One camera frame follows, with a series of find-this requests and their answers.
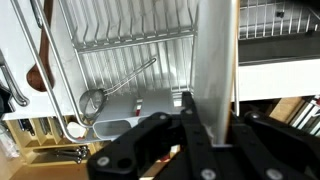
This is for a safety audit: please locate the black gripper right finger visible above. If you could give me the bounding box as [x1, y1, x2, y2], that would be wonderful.
[228, 111, 273, 180]

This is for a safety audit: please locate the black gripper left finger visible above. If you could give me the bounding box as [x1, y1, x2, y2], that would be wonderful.
[179, 91, 218, 180]

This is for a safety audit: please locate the colourful floral ceramic plate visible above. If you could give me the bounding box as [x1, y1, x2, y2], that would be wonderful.
[191, 0, 241, 146]

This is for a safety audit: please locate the grey utensil caddy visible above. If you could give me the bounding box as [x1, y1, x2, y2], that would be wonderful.
[92, 89, 188, 141]

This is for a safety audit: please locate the small mesh strainer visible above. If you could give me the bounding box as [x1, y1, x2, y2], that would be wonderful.
[78, 57, 158, 123]

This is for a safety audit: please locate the red white plastic lid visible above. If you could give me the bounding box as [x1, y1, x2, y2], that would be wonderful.
[66, 121, 87, 139]

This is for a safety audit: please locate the small steel spoon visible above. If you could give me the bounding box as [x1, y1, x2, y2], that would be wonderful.
[54, 146, 88, 159]
[56, 153, 89, 165]

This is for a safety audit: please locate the wooden cutlery organizer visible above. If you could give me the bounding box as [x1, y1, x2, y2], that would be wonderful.
[4, 114, 91, 166]

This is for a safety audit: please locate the brown wooden spoon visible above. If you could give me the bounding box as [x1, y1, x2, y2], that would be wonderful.
[25, 0, 56, 93]

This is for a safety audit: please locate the metal wire dish rack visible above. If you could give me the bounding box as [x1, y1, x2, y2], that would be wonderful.
[9, 0, 241, 144]

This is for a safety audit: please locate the wire sink grid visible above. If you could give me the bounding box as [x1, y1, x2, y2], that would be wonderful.
[238, 0, 320, 40]

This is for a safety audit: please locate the black handled knife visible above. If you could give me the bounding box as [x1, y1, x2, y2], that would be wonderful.
[18, 118, 36, 137]

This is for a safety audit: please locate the long metal handled utensil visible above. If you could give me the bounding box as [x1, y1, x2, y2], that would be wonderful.
[0, 49, 30, 108]

